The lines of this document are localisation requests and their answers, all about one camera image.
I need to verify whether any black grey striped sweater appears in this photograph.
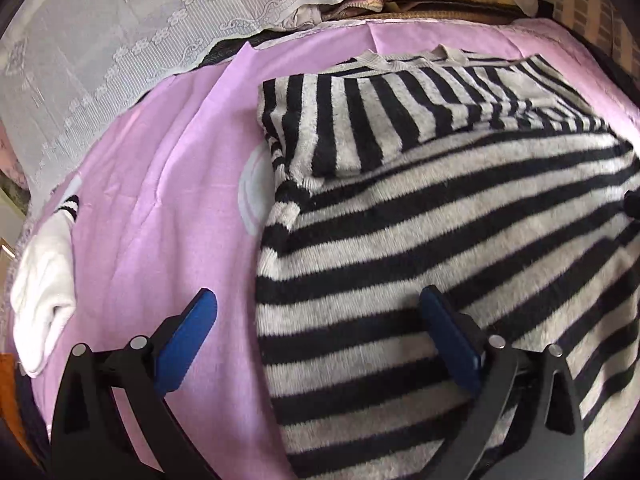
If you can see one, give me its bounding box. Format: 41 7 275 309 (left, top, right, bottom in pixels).
256 47 639 479

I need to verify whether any orange cloth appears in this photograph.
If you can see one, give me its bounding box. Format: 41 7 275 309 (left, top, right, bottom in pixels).
0 353 37 463

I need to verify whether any white folded garment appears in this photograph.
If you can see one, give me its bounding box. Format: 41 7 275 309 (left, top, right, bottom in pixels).
10 195 79 378

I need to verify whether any pink purple bed sheet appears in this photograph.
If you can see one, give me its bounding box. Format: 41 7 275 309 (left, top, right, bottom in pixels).
31 20 639 479

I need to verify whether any white lace cover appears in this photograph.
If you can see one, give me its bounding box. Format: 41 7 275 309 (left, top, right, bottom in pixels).
1 0 537 205

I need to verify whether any checkered beige curtain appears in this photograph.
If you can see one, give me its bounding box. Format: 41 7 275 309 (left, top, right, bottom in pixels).
553 0 639 79

